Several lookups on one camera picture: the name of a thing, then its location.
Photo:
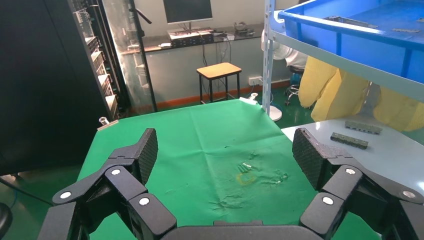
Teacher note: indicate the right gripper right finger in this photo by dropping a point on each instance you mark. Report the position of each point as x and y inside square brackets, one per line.
[357, 198]

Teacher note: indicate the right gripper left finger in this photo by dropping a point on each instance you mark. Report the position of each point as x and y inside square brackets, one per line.
[112, 198]

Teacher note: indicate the grey slotted connector bar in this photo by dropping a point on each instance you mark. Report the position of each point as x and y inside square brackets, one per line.
[362, 128]
[349, 140]

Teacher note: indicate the silver binder clip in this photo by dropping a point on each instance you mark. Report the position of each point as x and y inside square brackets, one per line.
[246, 101]
[107, 125]

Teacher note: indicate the green table cloth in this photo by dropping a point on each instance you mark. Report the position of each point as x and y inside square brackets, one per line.
[205, 139]

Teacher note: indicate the black round knob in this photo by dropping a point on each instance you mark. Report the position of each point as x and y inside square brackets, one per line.
[4, 218]

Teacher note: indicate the yellow fabric bag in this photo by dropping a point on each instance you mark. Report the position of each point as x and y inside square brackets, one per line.
[331, 89]

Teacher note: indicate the glass cabinet door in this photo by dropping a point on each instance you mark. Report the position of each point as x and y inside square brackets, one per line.
[129, 66]

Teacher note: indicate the black server cabinet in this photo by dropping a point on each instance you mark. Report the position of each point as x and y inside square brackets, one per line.
[39, 82]

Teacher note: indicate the blue plastic bin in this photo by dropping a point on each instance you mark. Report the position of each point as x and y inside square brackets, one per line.
[364, 49]

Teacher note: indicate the white standing fan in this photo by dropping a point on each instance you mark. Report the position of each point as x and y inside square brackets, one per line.
[291, 56]

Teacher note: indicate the dark office desk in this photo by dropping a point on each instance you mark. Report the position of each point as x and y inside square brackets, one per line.
[159, 44]

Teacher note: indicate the wooden stool black legs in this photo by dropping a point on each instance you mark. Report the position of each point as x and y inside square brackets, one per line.
[218, 69]

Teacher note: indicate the grey flat strip piece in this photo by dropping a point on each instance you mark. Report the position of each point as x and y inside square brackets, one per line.
[405, 30]

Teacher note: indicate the black rack device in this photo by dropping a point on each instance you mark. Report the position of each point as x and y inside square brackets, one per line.
[192, 41]

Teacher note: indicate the white keyboard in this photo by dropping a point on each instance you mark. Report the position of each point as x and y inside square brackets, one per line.
[190, 32]

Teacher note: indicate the black computer monitor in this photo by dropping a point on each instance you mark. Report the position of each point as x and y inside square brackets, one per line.
[187, 10]

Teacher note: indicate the black desk gadget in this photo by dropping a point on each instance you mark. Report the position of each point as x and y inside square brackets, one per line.
[243, 30]

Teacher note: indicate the white wall outlet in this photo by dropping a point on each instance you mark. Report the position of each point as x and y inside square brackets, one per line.
[255, 80]

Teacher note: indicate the silver sheet metal bracket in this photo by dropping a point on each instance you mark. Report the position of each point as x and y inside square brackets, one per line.
[351, 22]

